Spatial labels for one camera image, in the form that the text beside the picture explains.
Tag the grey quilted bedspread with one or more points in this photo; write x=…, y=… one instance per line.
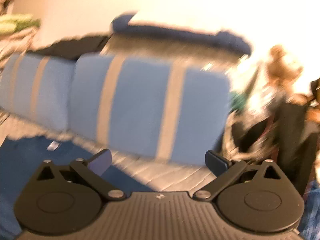
x=157, y=176

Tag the blue striped pillow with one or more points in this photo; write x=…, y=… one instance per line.
x=37, y=88
x=161, y=110

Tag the green yellow fabric pile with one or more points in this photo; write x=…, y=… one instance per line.
x=13, y=23

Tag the dark blue sweatshirt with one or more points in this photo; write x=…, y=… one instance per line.
x=19, y=160

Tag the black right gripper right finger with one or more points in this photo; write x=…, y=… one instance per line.
x=229, y=173

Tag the brown teddy bear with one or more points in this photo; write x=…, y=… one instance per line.
x=282, y=68

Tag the dark blue headboard cushion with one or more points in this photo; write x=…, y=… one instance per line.
x=223, y=39

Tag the blue striped pillow right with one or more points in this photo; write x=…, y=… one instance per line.
x=161, y=110

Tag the blue striped pillow left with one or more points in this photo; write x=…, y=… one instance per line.
x=37, y=88

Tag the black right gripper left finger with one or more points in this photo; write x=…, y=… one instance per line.
x=79, y=180

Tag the dark cluttered bag pile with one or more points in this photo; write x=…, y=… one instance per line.
x=283, y=129

